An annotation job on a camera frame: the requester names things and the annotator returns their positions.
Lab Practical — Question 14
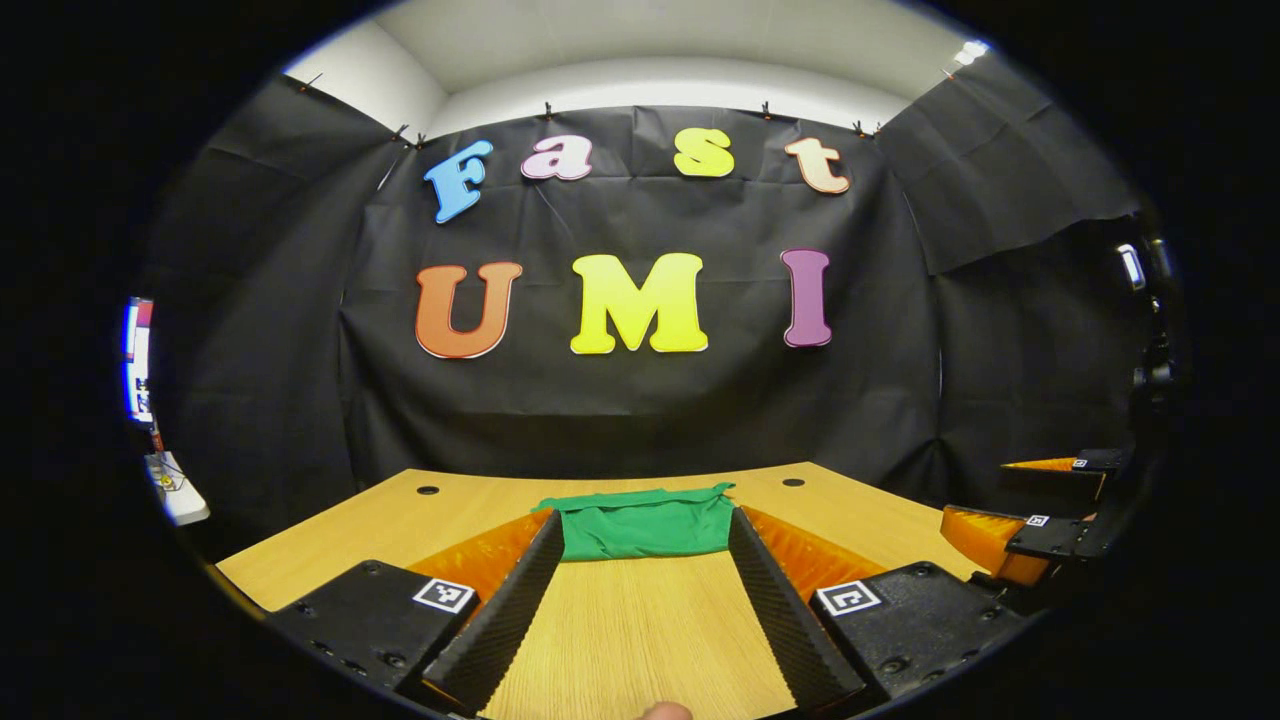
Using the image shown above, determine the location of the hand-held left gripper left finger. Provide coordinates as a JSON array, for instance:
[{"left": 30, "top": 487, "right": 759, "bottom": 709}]
[{"left": 265, "top": 510, "right": 566, "bottom": 716}]

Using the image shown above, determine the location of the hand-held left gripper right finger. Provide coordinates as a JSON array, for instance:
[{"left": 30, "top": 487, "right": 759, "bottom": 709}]
[{"left": 728, "top": 506, "right": 1031, "bottom": 713}]

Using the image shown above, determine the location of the black backdrop cloth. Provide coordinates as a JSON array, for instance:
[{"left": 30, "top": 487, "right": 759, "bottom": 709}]
[{"left": 140, "top": 50, "right": 1161, "bottom": 561}]

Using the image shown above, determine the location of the green T-shirt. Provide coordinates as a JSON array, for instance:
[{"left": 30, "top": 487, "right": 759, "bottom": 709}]
[{"left": 532, "top": 482, "right": 738, "bottom": 563}]

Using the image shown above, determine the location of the bright screen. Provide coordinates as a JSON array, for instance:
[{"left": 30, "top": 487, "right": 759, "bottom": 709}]
[{"left": 122, "top": 297, "right": 156, "bottom": 426}]

